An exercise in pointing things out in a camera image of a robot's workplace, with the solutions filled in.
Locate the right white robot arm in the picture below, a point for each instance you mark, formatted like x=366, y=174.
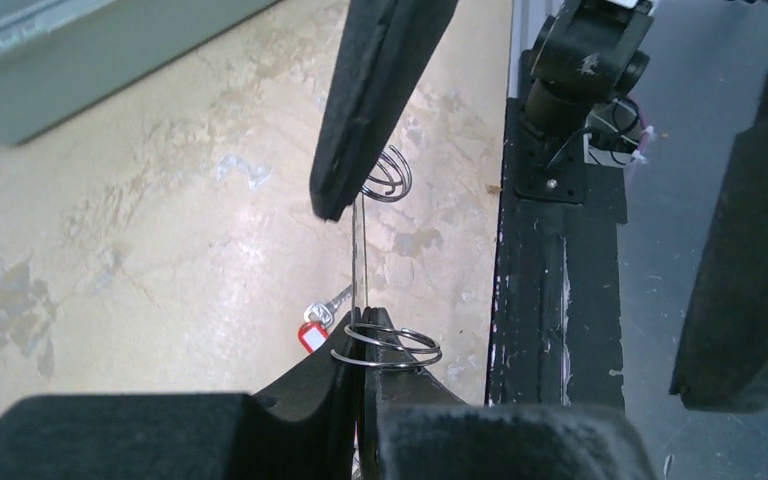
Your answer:
x=586, y=55

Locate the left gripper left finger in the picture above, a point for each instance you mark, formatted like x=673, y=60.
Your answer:
x=301, y=426

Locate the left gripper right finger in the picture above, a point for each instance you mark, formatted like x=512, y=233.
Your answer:
x=412, y=427

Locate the clear lidded storage bin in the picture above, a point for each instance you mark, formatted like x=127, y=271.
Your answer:
x=59, y=57

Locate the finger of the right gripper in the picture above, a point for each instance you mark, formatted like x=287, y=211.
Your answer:
x=722, y=358
x=383, y=52

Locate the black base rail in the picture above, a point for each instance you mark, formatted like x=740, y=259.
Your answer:
x=555, y=330

